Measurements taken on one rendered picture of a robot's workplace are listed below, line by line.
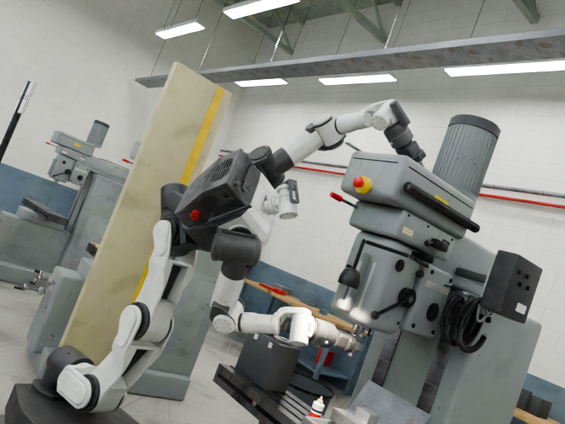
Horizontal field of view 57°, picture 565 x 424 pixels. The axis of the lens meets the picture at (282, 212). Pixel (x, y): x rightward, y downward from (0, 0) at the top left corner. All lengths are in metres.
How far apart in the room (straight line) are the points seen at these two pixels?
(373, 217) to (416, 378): 0.71
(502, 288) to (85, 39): 9.64
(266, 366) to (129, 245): 1.40
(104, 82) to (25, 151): 1.95
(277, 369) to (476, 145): 1.18
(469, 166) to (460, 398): 0.87
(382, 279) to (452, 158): 0.59
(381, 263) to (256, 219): 0.46
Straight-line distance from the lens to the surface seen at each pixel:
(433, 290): 2.00
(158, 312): 2.02
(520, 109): 7.22
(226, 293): 1.76
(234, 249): 1.65
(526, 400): 5.60
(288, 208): 1.76
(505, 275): 1.91
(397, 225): 1.77
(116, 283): 3.27
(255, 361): 2.22
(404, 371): 2.24
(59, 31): 10.64
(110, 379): 2.14
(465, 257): 2.13
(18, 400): 2.32
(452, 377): 2.13
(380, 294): 1.81
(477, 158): 2.13
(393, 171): 1.74
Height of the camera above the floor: 1.44
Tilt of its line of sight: 4 degrees up
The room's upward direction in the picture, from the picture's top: 21 degrees clockwise
